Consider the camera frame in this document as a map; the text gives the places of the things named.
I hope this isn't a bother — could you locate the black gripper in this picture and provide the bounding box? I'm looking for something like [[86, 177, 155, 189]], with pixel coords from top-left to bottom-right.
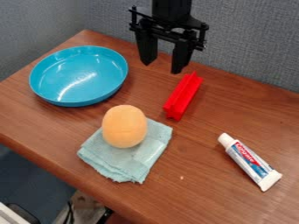
[[129, 0, 210, 74]]

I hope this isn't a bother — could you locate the red plastic block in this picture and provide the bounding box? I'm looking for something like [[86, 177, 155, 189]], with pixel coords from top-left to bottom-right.
[[163, 72, 204, 121]]

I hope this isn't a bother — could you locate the blue plate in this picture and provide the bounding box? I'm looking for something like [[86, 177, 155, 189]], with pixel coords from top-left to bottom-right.
[[29, 45, 129, 107]]

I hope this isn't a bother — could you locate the orange egg-shaped ball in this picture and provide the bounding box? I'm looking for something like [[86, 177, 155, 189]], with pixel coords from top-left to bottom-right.
[[102, 105, 147, 148]]

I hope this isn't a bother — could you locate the light blue folded cloth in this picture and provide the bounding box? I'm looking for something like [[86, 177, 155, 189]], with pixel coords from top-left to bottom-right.
[[78, 119, 174, 184]]

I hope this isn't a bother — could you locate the white toothpaste tube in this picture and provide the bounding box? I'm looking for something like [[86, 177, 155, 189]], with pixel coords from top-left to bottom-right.
[[218, 133, 284, 192]]

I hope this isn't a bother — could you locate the black cable under table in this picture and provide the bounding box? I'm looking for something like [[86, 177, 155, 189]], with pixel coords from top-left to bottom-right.
[[63, 200, 78, 224]]

